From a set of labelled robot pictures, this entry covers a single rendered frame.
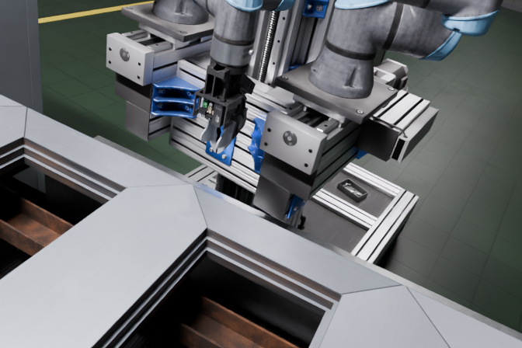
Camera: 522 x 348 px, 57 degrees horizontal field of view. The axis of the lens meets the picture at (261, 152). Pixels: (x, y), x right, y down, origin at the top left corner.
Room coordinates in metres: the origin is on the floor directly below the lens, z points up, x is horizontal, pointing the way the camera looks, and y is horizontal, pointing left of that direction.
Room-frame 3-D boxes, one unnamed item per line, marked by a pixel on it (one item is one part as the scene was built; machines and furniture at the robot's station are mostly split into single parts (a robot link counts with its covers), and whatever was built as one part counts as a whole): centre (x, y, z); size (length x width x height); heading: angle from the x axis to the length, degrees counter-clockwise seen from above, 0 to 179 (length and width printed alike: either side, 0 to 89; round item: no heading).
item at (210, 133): (0.84, 0.11, 0.96); 0.06 x 0.03 x 0.09; 161
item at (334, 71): (1.06, -0.14, 1.09); 0.15 x 0.15 x 0.10
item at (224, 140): (0.83, 0.08, 0.96); 0.06 x 0.03 x 0.09; 161
